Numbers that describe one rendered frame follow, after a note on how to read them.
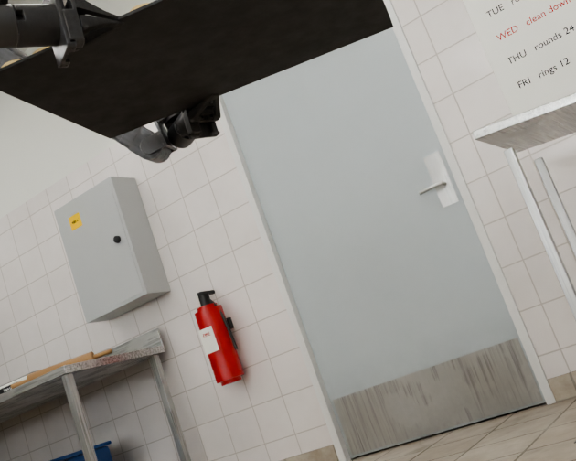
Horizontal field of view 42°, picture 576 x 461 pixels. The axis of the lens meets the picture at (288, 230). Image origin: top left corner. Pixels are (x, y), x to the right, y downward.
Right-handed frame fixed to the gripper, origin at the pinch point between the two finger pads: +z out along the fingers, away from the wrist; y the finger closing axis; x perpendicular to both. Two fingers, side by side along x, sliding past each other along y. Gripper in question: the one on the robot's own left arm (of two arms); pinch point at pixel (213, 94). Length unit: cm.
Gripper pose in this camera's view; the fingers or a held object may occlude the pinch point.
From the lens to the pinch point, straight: 149.0
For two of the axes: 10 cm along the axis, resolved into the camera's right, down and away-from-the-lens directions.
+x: -8.4, 1.7, -5.2
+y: 3.0, 9.4, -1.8
